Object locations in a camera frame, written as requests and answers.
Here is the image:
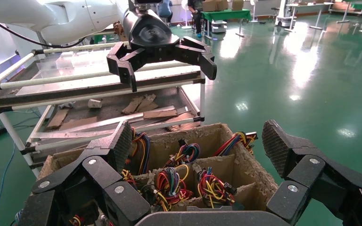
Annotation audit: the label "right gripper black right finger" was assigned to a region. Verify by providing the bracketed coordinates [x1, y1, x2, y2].
[261, 120, 362, 226]

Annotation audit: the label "white paper cup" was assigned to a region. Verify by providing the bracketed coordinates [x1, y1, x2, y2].
[88, 98, 103, 109]

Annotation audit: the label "white standing fan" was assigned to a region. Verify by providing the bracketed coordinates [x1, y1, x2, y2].
[249, 0, 260, 24]
[180, 0, 193, 30]

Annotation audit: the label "brown cardboard scrap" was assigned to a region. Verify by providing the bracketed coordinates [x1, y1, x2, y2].
[113, 21, 126, 42]

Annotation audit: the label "cardboard divider box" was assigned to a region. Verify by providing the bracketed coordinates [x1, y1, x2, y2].
[37, 123, 279, 216]

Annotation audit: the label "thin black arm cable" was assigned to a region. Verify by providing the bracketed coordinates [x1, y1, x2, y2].
[0, 20, 87, 49]

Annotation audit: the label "wire harness with yellow loop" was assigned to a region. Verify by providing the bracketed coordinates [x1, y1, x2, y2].
[154, 164, 195, 213]

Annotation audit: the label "person in dark clothes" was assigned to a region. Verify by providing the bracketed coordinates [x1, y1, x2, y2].
[187, 0, 206, 39]

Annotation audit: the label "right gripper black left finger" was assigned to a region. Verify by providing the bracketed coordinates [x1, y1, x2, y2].
[19, 121, 152, 226]

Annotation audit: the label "white wheeled robot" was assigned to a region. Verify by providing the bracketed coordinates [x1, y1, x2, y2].
[274, 0, 296, 28]

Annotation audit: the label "multicolour wire harness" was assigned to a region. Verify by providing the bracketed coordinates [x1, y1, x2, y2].
[68, 214, 85, 226]
[214, 131, 259, 157]
[121, 169, 139, 188]
[10, 209, 25, 226]
[165, 139, 201, 168]
[130, 127, 152, 175]

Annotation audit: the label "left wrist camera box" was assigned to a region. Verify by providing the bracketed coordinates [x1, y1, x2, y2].
[128, 0, 165, 11]

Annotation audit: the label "power supply red-yellow wires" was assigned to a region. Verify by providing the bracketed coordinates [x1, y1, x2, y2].
[197, 168, 237, 209]

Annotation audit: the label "table with green cloth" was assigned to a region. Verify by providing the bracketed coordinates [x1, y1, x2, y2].
[201, 8, 252, 39]

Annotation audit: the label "white frame table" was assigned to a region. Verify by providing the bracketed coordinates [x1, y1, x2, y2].
[285, 2, 335, 32]

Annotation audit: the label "blue floor cable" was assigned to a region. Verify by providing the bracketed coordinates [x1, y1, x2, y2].
[0, 142, 16, 226]

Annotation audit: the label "person in blue shirt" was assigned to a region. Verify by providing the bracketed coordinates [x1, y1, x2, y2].
[157, 0, 174, 24]

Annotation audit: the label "white pipe rack cart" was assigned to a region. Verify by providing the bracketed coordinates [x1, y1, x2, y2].
[0, 40, 206, 171]

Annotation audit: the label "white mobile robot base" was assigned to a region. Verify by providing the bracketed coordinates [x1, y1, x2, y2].
[210, 20, 228, 34]

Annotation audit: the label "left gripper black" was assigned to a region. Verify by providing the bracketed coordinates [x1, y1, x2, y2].
[107, 8, 217, 93]

